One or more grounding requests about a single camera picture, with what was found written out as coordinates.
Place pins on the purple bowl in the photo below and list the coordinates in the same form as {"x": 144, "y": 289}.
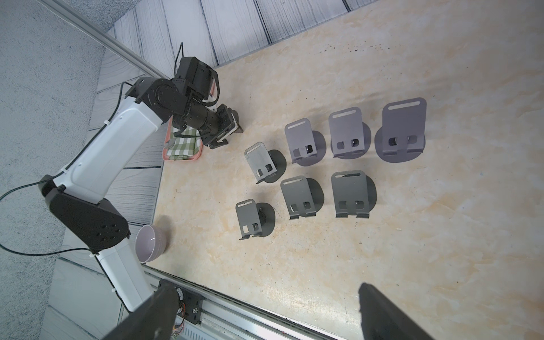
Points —
{"x": 150, "y": 243}

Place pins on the left metal corner post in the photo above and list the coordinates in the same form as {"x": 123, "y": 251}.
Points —
{"x": 73, "y": 17}

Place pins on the aluminium rail frame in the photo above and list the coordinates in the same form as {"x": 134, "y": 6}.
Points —
{"x": 222, "y": 317}

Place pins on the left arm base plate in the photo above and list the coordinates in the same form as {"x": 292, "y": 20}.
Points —
{"x": 190, "y": 306}

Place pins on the pink plastic tray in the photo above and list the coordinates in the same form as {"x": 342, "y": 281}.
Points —
{"x": 194, "y": 123}

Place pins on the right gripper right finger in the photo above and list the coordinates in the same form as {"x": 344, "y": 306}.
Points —
{"x": 382, "y": 319}

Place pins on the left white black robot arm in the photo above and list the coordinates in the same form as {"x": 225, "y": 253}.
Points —
{"x": 77, "y": 195}

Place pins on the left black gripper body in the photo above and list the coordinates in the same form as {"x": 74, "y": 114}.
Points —
{"x": 219, "y": 125}

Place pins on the green checkered cloth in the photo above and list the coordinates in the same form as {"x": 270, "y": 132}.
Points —
{"x": 182, "y": 145}

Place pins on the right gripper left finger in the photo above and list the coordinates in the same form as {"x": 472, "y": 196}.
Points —
{"x": 154, "y": 319}

